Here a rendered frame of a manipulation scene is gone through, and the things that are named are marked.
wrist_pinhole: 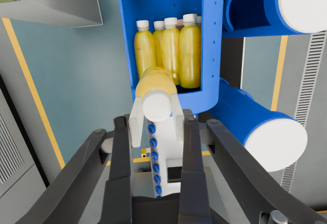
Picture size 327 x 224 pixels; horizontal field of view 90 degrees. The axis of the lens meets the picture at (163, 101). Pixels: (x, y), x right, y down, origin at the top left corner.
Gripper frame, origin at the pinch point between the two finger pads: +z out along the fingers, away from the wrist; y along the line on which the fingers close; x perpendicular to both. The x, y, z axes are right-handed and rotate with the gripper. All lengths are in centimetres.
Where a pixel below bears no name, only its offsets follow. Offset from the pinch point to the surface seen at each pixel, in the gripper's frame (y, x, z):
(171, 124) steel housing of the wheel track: 4, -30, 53
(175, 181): 4, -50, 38
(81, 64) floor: -72, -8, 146
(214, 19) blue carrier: 14.8, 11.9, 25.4
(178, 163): 7, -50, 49
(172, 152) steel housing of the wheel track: 4, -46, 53
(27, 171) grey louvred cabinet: -145, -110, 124
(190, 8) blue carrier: 13, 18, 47
